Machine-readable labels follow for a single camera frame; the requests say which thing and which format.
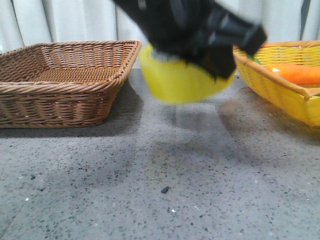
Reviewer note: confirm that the yellow wicker basket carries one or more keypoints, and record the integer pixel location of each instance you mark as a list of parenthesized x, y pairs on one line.
[(299, 102)]

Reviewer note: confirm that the orange toy carrot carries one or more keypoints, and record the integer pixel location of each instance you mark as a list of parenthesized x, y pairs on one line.
[(301, 75)]

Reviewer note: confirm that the yellow tape roll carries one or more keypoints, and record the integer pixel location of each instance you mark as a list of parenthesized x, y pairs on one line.
[(176, 82)]

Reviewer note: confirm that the brown wicker basket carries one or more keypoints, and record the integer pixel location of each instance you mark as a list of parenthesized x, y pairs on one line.
[(69, 84)]

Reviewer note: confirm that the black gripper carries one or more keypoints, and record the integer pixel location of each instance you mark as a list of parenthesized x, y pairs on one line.
[(193, 29)]

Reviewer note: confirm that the pale grey curtain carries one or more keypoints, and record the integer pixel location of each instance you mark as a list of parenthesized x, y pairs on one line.
[(27, 22)]

